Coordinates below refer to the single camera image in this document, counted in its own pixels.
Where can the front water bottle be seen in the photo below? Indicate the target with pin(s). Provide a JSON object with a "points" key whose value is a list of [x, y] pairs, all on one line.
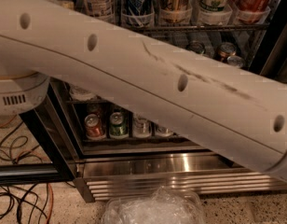
{"points": [[80, 94]]}

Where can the brown gold can top shelf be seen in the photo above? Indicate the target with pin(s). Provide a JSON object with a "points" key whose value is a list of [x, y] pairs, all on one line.
{"points": [[173, 11]]}

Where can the silver can bottom shelf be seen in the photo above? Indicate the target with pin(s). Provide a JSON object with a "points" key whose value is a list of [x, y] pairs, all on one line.
{"points": [[162, 131]]}

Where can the open glass fridge door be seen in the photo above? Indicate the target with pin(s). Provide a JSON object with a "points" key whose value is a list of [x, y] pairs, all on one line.
{"points": [[29, 151]]}

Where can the water bottle bottom shelf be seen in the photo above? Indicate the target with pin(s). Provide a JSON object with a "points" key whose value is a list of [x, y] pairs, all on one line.
{"points": [[141, 127]]}

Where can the blue redbull can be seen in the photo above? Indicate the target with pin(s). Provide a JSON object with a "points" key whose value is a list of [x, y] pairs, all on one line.
{"points": [[137, 12]]}

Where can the green can rear middle shelf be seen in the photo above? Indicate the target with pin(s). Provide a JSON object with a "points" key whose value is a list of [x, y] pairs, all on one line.
{"points": [[196, 46]]}

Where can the gold can rear middle shelf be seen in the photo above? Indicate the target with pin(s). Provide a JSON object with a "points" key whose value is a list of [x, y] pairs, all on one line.
{"points": [[224, 50]]}

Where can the white blue can top shelf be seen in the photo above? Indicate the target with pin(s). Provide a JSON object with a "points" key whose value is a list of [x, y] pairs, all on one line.
{"points": [[100, 9]]}

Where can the red can bottom shelf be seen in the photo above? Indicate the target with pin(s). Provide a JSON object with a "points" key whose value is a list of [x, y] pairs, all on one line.
{"points": [[93, 126]]}

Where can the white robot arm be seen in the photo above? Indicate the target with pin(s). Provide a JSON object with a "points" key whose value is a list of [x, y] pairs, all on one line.
{"points": [[232, 112]]}

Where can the gold can front middle shelf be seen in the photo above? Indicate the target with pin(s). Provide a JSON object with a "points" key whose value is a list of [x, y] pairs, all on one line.
{"points": [[236, 61]]}

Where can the green can bottom shelf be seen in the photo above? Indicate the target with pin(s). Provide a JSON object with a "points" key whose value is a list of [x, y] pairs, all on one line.
{"points": [[118, 128]]}

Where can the clear plastic bag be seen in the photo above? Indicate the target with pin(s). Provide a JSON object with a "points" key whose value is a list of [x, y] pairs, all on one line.
{"points": [[163, 206]]}

